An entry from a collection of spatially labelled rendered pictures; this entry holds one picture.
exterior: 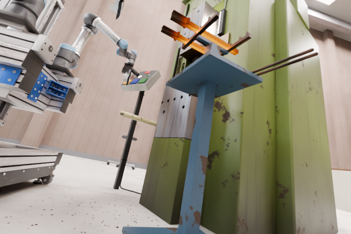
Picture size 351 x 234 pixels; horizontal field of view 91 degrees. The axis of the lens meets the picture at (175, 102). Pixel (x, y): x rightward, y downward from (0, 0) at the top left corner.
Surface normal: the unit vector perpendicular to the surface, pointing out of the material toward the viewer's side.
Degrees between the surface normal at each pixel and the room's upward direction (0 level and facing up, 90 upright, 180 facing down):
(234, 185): 90
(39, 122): 90
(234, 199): 90
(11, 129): 90
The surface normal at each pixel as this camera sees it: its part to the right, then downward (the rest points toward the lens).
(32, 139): 0.21, -0.29
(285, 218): -0.77, -0.34
